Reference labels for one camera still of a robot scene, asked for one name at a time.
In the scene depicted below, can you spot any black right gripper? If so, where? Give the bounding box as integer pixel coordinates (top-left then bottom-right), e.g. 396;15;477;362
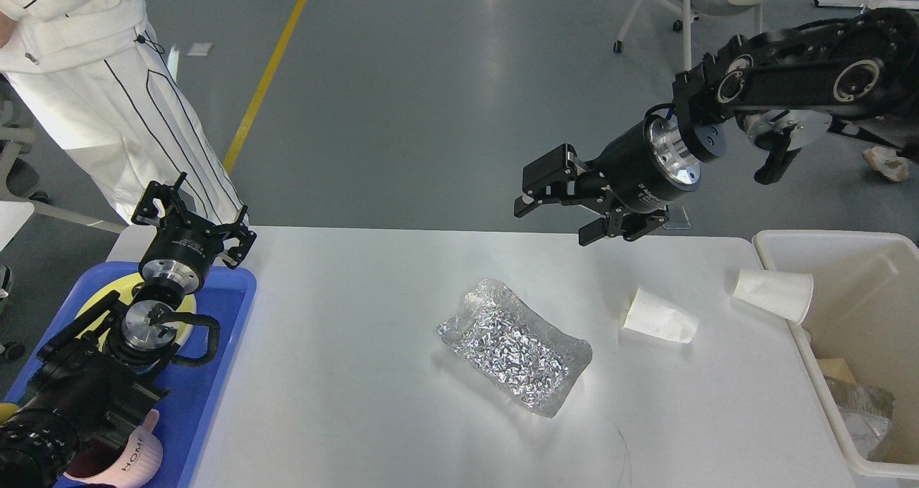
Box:
514;115;701;246

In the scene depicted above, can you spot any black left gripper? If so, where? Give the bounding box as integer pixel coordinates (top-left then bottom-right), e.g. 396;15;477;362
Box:
131;172;257;291

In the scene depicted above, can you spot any yellow plastic plate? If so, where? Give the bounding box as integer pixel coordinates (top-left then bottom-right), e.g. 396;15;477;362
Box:
78;273;197;347

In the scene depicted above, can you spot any pink mug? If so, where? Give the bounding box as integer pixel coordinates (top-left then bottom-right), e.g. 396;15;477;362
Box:
65;409;163;487

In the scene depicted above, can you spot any foil wrapper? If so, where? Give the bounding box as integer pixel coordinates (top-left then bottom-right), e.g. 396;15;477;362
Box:
824;376;896;461

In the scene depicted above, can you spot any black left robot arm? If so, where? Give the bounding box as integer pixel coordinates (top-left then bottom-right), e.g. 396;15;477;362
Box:
2;173;257;487

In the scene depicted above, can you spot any floor socket plate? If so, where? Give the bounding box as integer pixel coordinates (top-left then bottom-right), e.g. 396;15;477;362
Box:
663;205;692;230

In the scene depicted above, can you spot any white paper cup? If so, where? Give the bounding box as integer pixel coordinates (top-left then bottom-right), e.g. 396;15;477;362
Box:
731;268;815;324
620;288;699;344

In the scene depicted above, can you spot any silver foil bag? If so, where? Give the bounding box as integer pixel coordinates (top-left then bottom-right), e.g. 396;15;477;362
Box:
437;278;593;418

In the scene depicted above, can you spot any white side table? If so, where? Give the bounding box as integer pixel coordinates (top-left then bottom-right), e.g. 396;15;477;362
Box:
0;200;35;250

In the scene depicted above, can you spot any blue plastic tray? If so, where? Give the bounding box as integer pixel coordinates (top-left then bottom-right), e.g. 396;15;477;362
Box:
2;261;257;487

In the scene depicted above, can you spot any person in white trousers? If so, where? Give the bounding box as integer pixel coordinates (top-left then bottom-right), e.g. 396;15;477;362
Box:
1;0;243;224

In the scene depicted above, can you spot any person in dark trousers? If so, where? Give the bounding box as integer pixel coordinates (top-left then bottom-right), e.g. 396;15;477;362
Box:
861;146;910;183

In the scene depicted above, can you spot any white plastic bin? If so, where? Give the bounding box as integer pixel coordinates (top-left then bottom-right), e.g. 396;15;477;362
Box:
754;230;918;487

